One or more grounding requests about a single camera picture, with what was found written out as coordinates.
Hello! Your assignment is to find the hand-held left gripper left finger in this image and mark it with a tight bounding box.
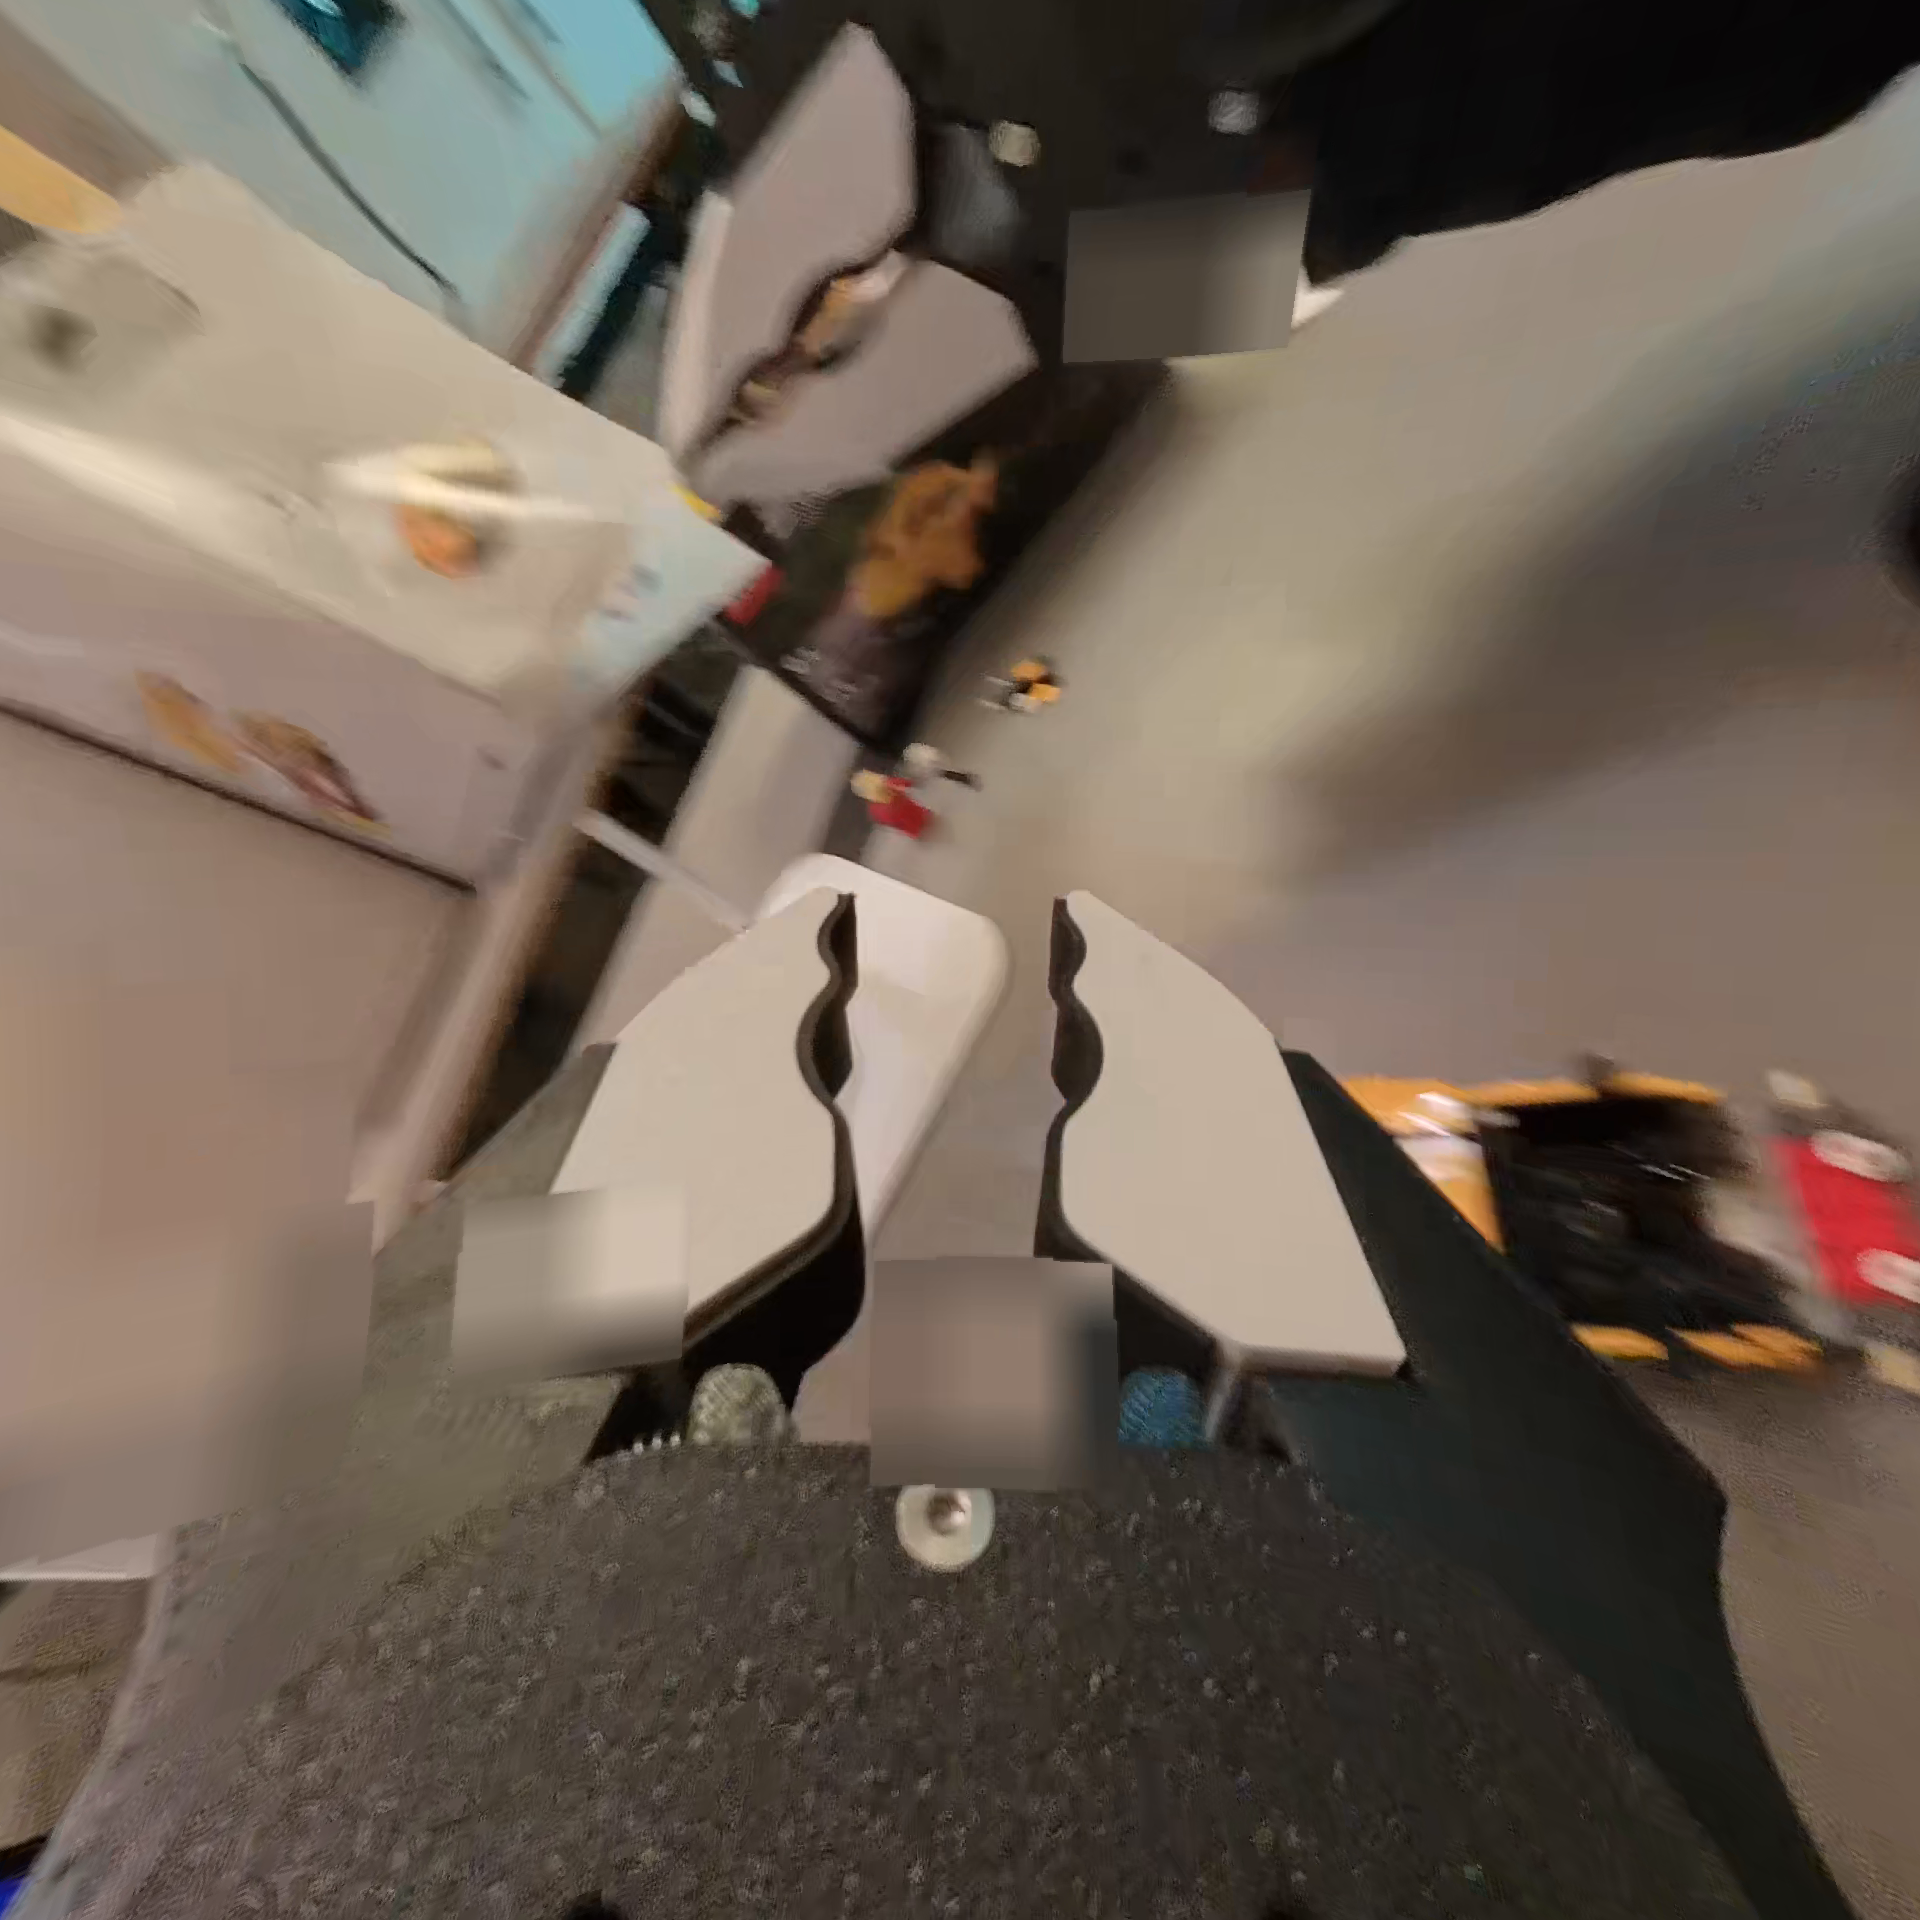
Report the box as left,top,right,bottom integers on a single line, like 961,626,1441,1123
551,887,874,1353

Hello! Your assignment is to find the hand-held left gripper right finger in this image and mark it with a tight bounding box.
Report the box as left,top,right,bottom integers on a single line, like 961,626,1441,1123
1035,891,1409,1383

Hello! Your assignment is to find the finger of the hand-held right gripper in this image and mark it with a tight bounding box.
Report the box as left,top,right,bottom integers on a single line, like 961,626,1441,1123
697,257,1041,507
664,28,922,455

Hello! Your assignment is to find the yellow lego car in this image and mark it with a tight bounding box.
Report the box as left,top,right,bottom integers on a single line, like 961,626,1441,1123
1339,1064,1920,1383

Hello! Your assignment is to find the person's right forearm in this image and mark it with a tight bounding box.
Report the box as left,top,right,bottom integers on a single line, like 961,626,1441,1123
1290,0,1920,288

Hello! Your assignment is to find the black lego set box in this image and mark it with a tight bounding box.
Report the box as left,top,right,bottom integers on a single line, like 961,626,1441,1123
720,359,1174,753

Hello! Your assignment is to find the white booklet stand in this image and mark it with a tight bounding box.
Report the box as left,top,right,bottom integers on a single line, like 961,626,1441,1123
576,817,1011,1202

